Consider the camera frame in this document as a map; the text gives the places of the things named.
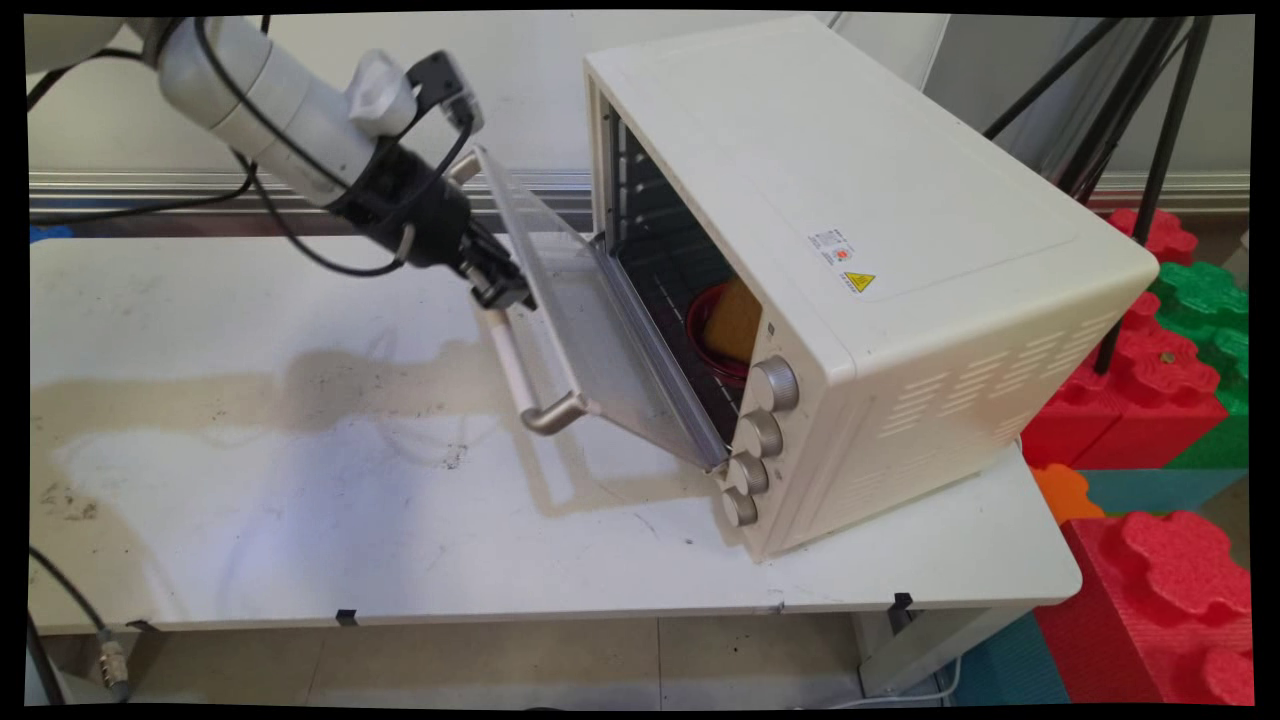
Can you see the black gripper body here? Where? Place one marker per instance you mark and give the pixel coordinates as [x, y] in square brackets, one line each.
[415, 210]

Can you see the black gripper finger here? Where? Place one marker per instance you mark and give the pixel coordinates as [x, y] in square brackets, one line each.
[498, 262]
[505, 298]

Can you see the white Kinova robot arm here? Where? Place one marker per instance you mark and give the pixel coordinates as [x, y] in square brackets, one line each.
[280, 100]

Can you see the red plate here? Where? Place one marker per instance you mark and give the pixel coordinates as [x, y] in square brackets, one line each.
[697, 335]

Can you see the yellow sponge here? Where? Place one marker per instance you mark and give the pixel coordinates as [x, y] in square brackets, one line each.
[735, 320]

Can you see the silver oven knob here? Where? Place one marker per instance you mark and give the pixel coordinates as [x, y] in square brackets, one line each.
[762, 434]
[740, 508]
[777, 385]
[748, 474]

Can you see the white label sticker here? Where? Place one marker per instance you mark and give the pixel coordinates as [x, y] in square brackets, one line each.
[830, 247]

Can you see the yellow warning sticker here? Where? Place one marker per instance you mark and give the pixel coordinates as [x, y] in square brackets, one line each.
[859, 282]

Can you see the blue tape patch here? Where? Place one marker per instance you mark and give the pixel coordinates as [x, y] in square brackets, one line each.
[50, 232]

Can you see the cream toaster oven body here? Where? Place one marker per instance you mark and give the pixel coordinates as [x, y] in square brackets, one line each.
[900, 200]

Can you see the white background panel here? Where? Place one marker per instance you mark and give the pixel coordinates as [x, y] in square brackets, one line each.
[895, 50]

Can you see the white table leg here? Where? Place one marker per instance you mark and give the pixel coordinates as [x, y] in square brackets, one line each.
[930, 650]

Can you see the orange foam block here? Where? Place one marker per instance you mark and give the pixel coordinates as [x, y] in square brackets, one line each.
[1065, 495]

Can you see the small red foam block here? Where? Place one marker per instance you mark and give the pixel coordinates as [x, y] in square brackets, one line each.
[1165, 238]

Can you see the teal foam block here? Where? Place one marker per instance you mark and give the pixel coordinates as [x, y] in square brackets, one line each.
[1160, 490]

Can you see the black tripod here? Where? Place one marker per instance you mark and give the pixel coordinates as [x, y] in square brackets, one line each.
[1170, 130]

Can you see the green foam block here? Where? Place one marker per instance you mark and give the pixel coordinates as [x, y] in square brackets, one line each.
[1205, 300]

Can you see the large red foam block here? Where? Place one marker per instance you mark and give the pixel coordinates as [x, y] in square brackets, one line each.
[1160, 610]

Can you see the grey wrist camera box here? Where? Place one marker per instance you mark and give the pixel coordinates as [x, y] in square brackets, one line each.
[445, 85]

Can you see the aluminium rail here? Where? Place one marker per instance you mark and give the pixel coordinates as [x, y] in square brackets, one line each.
[150, 190]

